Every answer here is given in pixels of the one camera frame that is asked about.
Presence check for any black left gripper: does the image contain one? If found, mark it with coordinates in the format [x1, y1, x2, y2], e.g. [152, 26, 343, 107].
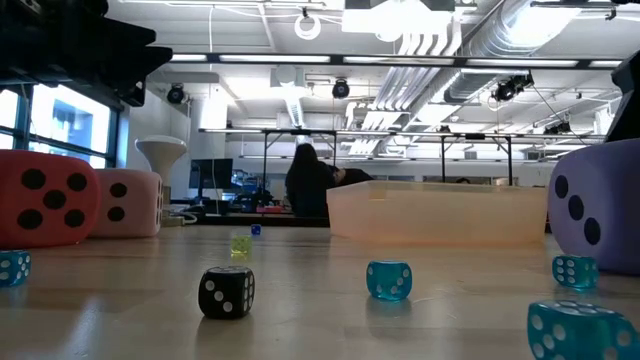
[0, 0, 174, 108]

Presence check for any large purple foam die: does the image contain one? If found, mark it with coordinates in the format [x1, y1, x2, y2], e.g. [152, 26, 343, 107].
[547, 138, 640, 277]

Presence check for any large red foam die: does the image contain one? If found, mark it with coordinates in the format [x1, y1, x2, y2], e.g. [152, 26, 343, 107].
[0, 148, 103, 250]

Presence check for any large pink foam die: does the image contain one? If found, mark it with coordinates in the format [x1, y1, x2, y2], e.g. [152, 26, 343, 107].
[88, 168, 165, 239]

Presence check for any small teal translucent die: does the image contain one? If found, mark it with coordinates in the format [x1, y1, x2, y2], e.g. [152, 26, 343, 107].
[0, 249, 32, 289]
[551, 254, 600, 290]
[365, 259, 414, 302]
[526, 299, 640, 360]

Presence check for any small yellow-green translucent die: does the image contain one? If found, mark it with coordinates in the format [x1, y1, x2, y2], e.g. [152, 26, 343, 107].
[230, 235, 253, 257]

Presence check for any orange translucent plastic bin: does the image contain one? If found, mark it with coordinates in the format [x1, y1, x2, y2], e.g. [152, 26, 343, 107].
[325, 179, 550, 246]

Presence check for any white bulb lamp metal base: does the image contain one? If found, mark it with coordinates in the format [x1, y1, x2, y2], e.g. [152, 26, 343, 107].
[134, 134, 189, 227]

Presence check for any black computer monitor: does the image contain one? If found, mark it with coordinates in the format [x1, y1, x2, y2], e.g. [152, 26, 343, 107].
[188, 158, 235, 191]

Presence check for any black overhead light bar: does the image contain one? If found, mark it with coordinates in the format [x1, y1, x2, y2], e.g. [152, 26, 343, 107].
[169, 52, 640, 70]

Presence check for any person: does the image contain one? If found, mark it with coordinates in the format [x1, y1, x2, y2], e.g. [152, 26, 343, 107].
[332, 167, 375, 189]
[284, 142, 337, 219]

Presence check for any small black die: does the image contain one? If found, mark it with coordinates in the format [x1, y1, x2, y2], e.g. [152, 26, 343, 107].
[197, 265, 256, 320]

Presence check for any silver ventilation duct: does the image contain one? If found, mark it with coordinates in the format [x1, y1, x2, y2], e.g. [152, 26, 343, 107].
[442, 0, 584, 104]

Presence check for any white lamp cable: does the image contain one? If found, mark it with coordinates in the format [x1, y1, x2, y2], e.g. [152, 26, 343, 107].
[169, 209, 201, 225]

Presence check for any white coiled cable ring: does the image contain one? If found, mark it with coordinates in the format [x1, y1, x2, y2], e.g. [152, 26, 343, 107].
[293, 13, 322, 41]

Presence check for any black background frame rig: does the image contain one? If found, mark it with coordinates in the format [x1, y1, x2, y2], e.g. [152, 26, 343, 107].
[199, 127, 606, 201]

